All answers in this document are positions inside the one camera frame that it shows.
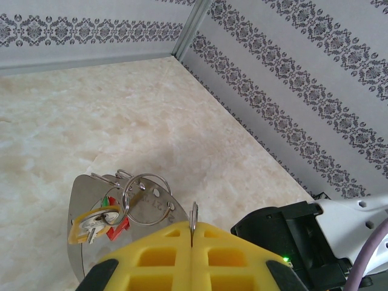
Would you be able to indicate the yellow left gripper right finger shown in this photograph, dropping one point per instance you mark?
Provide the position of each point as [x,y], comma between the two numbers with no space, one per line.
[230,266]

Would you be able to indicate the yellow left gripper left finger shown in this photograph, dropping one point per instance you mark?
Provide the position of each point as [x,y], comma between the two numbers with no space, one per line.
[157,266]

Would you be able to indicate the red capped key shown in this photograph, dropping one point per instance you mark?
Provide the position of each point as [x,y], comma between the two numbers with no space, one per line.
[116,233]

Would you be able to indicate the green capped key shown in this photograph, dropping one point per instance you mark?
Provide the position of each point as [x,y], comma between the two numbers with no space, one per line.
[105,201]

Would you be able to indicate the yellow capped key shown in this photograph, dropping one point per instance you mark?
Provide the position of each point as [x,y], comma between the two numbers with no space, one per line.
[75,230]

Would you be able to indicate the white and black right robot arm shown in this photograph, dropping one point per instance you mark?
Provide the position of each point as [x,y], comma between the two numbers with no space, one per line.
[348,212]

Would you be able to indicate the aluminium frame crossbar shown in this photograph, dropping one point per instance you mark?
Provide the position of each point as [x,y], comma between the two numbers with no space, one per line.
[75,63]

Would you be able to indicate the aluminium frame post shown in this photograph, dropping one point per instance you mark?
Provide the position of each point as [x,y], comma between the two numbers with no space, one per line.
[189,30]

